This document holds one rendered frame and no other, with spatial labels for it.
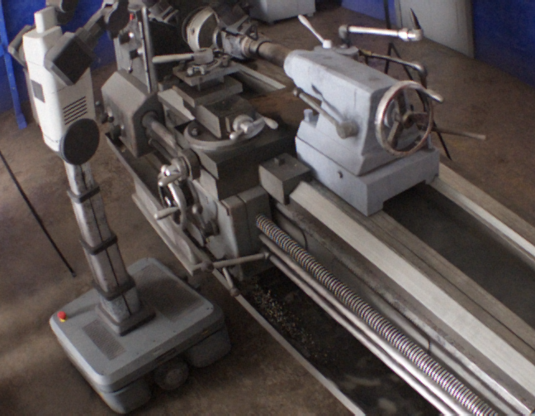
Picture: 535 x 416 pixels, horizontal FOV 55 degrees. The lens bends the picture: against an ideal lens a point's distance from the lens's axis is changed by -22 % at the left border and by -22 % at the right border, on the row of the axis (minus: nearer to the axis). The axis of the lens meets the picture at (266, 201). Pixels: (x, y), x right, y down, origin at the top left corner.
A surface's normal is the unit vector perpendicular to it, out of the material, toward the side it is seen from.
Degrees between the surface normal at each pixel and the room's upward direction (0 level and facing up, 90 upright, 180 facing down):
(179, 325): 0
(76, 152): 90
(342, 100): 76
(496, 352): 36
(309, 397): 0
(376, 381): 0
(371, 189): 90
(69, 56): 90
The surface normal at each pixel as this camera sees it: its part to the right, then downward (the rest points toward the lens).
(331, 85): -0.86, 0.25
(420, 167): 0.51, 0.43
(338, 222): -0.59, -0.45
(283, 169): -0.11, -0.82
